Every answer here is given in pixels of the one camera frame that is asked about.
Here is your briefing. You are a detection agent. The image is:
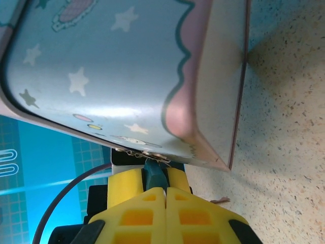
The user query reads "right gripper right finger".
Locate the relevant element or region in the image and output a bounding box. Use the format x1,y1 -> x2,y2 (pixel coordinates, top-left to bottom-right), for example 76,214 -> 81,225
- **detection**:
165,188 -> 264,244

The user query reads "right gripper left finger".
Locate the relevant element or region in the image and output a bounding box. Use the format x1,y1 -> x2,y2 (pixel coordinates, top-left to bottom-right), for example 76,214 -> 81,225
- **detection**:
73,187 -> 167,244

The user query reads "small blue padlock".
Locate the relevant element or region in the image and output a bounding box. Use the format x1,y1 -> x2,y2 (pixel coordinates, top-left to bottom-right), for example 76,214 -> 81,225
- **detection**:
143,158 -> 168,192

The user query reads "light blue cartoon tin box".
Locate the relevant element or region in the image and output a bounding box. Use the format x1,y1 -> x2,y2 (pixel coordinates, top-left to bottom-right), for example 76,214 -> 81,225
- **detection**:
0,0 -> 252,173

